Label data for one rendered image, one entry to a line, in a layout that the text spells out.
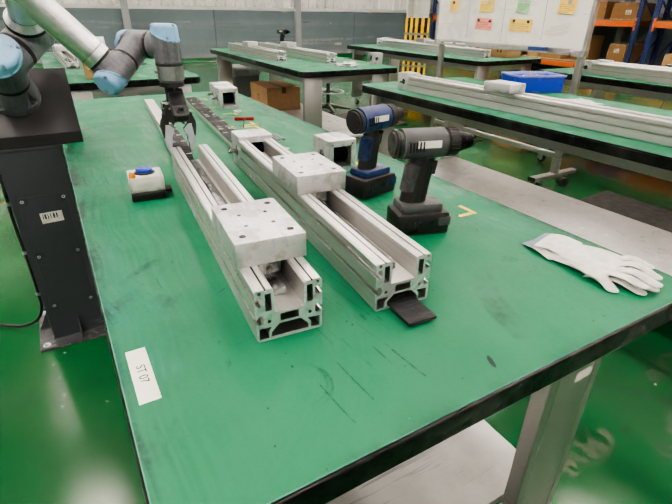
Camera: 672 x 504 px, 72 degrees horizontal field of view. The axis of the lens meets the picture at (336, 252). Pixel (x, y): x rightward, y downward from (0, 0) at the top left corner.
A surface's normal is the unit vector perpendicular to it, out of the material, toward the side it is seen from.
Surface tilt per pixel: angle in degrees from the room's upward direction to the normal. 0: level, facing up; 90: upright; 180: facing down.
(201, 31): 90
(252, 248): 90
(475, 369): 0
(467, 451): 0
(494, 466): 0
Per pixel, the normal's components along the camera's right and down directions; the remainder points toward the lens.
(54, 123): 0.37, -0.32
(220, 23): 0.50, 0.40
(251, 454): 0.01, -0.89
